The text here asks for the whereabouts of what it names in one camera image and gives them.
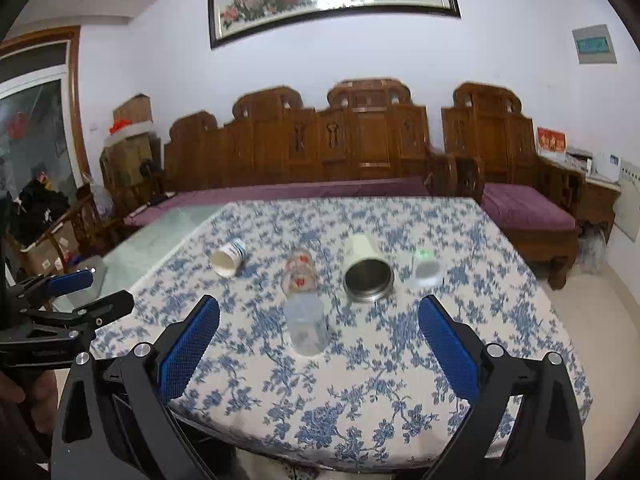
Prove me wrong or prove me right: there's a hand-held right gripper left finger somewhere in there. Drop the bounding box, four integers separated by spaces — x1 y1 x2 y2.
50 295 221 480

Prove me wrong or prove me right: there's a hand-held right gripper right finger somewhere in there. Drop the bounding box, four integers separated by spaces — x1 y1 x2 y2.
418 294 587 480

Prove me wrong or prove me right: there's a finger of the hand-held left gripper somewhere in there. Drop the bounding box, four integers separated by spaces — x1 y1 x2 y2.
10 269 96 307
25 290 135 335

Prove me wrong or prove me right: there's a white paper cup blue print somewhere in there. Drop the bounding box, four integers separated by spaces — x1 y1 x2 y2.
208 238 248 278

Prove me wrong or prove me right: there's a person's left hand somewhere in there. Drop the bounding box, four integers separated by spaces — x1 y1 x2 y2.
0 369 59 436

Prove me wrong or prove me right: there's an open cardboard box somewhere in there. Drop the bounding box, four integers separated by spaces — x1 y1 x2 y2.
20 220 82 273

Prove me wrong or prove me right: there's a small clear glass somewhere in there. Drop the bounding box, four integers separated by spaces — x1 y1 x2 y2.
410 248 444 289

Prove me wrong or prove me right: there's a pile of dark clothes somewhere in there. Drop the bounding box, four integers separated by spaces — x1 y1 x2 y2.
14 174 72 243

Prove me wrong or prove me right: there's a blue floral tablecloth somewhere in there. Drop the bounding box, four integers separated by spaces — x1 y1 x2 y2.
90 197 594 474

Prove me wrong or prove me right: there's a clear plastic water bottle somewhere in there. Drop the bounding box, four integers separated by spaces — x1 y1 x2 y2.
283 293 329 357

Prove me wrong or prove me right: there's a cream steel-lined mug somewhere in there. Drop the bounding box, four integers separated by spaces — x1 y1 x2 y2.
342 233 395 305

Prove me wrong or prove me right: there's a clear glass red print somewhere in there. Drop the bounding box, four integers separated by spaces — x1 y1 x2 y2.
282 247 319 298

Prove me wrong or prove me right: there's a black standing fan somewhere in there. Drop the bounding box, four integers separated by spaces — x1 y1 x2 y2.
138 158 177 207

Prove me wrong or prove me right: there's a square purple seat cushion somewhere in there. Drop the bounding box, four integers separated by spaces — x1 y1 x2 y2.
482 182 581 231

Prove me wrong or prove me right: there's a wooden framed doorway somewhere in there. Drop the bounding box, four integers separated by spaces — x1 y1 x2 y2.
0 25 92 203

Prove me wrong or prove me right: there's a clear plastic bag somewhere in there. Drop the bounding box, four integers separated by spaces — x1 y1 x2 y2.
579 224 609 274

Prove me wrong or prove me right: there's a long purple sofa cushion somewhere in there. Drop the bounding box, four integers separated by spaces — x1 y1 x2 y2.
123 176 431 229

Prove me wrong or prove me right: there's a wooden side table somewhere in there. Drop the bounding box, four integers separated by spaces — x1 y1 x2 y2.
537 154 622 247

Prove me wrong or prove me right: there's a carved wooden armchair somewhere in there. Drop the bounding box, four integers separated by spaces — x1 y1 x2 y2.
440 81 584 290

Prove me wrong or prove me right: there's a carved wooden sofa bench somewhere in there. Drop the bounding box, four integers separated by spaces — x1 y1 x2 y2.
162 78 459 211

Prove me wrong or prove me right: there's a white printer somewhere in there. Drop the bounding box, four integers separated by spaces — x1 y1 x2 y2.
565 147 594 174

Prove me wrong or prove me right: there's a white box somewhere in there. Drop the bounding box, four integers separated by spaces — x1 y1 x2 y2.
594 152 621 182

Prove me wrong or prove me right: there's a red wall sign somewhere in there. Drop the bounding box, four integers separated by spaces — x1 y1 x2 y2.
536 126 569 155

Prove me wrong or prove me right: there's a white wall radiator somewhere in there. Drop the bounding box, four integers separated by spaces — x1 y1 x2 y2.
612 160 640 244

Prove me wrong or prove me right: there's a wall electrical panel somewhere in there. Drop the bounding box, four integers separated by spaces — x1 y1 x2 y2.
572 23 618 65

